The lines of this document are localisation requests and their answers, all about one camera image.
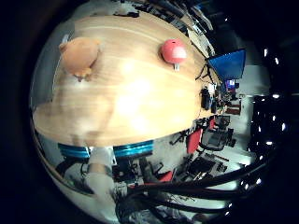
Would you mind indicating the orange plush bear toy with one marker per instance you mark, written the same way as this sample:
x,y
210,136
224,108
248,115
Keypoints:
x,y
79,56

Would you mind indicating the blue metal bar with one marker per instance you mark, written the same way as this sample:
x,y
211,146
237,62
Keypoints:
x,y
134,148
74,151

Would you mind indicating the red office chair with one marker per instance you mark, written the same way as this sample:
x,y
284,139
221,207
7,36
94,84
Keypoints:
x,y
194,140

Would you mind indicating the black device on table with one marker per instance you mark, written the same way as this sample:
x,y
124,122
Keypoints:
x,y
205,98

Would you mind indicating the red ball toy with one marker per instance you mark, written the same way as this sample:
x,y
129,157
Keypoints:
x,y
173,51

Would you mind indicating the black tripod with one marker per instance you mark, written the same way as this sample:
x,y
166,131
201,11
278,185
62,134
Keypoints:
x,y
206,72

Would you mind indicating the small lit monitor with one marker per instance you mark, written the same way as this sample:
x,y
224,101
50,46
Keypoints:
x,y
230,83

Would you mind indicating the large blue monitor screen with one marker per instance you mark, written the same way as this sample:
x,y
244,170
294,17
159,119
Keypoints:
x,y
229,65

